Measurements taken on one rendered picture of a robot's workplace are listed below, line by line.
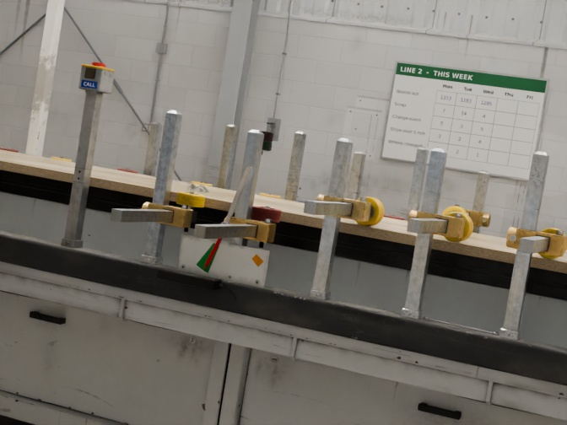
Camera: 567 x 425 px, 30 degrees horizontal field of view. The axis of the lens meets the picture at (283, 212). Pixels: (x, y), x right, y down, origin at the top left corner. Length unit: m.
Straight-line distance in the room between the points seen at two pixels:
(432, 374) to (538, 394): 0.27
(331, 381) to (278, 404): 0.18
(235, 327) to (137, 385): 0.52
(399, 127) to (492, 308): 7.29
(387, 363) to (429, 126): 7.37
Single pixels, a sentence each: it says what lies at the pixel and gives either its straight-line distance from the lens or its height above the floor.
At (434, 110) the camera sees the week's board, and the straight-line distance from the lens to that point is 10.03.
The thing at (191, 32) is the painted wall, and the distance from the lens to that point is 10.99.
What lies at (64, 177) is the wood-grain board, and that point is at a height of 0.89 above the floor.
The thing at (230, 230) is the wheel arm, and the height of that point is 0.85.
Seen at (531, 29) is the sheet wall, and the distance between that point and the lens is 10.01.
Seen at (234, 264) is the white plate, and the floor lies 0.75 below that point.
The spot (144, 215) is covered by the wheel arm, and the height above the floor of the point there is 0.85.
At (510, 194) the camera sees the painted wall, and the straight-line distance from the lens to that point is 9.88.
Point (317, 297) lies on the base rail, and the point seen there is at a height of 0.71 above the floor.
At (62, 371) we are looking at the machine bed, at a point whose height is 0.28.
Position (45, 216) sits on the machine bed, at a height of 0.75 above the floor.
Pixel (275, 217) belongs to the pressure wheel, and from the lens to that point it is 2.87.
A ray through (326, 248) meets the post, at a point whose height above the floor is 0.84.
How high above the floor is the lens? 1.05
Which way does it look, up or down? 3 degrees down
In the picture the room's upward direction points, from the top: 9 degrees clockwise
